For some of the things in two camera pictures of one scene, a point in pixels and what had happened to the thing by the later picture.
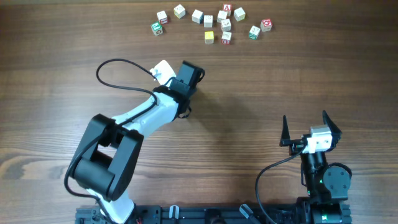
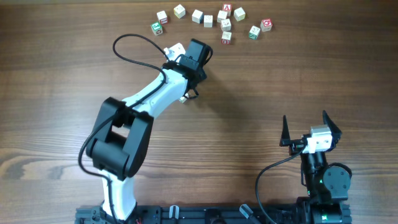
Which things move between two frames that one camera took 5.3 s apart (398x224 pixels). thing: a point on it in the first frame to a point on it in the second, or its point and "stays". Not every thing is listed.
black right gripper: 297,144 stays
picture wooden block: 226,25 stays
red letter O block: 266,25 stays
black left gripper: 193,76 to 193,93
